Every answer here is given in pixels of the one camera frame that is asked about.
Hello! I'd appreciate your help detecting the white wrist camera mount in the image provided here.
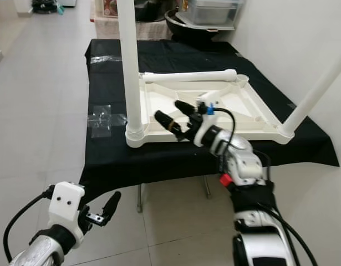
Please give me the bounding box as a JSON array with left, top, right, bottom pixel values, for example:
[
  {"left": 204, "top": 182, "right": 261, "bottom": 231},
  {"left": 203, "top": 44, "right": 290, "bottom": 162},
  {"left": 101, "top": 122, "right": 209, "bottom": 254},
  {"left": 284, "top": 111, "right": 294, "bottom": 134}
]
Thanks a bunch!
[
  {"left": 47, "top": 181, "right": 86, "bottom": 231},
  {"left": 192, "top": 90, "right": 223, "bottom": 150}
]

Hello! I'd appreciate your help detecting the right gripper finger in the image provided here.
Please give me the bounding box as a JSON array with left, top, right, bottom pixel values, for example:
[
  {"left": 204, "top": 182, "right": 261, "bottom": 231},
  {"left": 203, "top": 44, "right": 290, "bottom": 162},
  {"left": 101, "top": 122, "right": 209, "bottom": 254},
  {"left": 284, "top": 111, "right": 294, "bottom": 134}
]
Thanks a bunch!
[
  {"left": 154, "top": 110, "right": 187, "bottom": 139},
  {"left": 174, "top": 100, "right": 201, "bottom": 120}
]

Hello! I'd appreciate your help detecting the white plastic children table top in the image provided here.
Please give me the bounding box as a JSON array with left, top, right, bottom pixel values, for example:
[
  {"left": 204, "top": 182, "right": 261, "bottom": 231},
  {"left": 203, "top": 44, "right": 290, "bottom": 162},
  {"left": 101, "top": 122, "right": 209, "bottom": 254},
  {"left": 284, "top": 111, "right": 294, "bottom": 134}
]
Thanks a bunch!
[{"left": 126, "top": 71, "right": 296, "bottom": 149}]

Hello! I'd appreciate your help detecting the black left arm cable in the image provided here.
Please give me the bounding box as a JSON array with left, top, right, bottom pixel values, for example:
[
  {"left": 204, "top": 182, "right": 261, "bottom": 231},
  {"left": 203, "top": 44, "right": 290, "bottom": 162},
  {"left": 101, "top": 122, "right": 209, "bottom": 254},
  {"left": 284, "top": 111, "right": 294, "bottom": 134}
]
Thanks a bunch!
[{"left": 2, "top": 186, "right": 54, "bottom": 261}]

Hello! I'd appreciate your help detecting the clear tape patch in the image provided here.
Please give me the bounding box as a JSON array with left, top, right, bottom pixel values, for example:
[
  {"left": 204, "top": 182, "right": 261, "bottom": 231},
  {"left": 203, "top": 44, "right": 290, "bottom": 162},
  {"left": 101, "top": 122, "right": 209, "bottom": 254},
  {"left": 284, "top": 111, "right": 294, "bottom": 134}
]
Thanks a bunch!
[
  {"left": 90, "top": 104, "right": 129, "bottom": 138},
  {"left": 90, "top": 54, "right": 122, "bottom": 64}
]

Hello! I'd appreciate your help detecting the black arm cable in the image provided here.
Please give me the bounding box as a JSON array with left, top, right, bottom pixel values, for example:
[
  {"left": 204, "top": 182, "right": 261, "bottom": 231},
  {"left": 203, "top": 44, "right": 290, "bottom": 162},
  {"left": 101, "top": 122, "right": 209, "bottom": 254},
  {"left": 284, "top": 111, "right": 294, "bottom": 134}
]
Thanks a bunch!
[
  {"left": 2, "top": 186, "right": 54, "bottom": 261},
  {"left": 212, "top": 106, "right": 318, "bottom": 266}
]

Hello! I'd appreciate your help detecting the clear plastic storage box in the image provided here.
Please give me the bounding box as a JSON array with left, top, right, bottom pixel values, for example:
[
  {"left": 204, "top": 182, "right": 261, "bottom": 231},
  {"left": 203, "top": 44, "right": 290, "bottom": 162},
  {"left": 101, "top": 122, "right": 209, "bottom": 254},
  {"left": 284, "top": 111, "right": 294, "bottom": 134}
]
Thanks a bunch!
[{"left": 184, "top": 0, "right": 246, "bottom": 25}]

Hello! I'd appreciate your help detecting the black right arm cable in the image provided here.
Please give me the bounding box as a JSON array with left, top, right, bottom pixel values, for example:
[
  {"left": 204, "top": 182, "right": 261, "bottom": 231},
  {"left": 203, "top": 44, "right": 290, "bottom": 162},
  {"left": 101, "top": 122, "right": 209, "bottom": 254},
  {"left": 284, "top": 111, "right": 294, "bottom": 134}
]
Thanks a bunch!
[{"left": 212, "top": 106, "right": 318, "bottom": 266}]

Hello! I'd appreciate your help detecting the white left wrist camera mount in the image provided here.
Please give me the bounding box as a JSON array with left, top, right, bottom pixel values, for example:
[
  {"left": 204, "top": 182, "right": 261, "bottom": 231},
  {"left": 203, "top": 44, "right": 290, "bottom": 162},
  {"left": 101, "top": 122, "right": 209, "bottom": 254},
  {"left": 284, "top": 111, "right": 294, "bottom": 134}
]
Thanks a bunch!
[{"left": 47, "top": 181, "right": 86, "bottom": 231}]

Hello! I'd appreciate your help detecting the black coiled hose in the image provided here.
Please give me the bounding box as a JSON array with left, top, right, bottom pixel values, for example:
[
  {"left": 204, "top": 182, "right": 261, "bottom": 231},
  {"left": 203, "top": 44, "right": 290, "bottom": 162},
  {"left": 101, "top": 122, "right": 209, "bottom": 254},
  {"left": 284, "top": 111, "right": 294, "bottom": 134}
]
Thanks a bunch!
[{"left": 32, "top": 0, "right": 60, "bottom": 14}]

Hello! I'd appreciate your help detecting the black table cloth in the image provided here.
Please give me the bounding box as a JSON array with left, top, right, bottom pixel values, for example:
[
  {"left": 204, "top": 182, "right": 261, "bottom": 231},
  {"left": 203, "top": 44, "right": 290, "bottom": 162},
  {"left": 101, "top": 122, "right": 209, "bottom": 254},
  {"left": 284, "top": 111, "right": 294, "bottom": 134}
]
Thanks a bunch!
[{"left": 79, "top": 38, "right": 340, "bottom": 203}]

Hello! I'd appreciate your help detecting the red printed box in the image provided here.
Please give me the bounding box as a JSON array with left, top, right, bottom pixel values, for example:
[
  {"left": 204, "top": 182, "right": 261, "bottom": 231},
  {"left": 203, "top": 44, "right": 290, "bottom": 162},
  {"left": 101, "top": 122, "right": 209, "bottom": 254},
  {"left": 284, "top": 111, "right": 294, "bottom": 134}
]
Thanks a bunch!
[{"left": 103, "top": 0, "right": 121, "bottom": 17}]

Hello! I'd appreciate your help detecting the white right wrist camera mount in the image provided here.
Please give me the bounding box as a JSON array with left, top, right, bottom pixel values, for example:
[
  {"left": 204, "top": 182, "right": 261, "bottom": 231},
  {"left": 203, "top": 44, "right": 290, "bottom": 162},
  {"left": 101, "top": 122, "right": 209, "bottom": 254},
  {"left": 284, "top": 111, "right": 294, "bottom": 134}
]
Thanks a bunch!
[{"left": 192, "top": 90, "right": 223, "bottom": 150}]

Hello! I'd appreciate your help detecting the black wok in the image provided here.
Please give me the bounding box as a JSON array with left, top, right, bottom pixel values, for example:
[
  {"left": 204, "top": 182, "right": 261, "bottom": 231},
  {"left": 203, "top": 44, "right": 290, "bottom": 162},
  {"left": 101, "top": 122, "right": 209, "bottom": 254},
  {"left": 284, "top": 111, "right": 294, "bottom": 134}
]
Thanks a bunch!
[{"left": 165, "top": 8, "right": 237, "bottom": 45}]

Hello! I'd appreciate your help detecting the white plastic table leg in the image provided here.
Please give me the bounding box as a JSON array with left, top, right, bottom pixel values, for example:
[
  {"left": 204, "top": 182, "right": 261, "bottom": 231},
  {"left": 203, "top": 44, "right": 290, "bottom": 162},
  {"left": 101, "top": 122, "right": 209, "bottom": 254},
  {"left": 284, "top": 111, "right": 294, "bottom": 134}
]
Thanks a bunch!
[
  {"left": 278, "top": 47, "right": 341, "bottom": 139},
  {"left": 116, "top": 0, "right": 144, "bottom": 139},
  {"left": 140, "top": 69, "right": 238, "bottom": 84}
]

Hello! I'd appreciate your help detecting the black bag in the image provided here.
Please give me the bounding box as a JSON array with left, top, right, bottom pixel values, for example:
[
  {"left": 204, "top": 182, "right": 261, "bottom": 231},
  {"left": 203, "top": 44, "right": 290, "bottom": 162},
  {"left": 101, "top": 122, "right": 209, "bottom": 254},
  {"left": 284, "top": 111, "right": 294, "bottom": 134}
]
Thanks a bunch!
[{"left": 134, "top": 0, "right": 171, "bottom": 23}]

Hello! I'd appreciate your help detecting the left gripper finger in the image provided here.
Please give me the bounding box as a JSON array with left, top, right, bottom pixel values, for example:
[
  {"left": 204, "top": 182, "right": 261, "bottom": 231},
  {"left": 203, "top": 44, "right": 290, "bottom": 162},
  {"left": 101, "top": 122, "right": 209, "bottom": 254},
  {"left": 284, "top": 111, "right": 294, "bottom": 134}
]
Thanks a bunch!
[{"left": 101, "top": 191, "right": 122, "bottom": 218}]

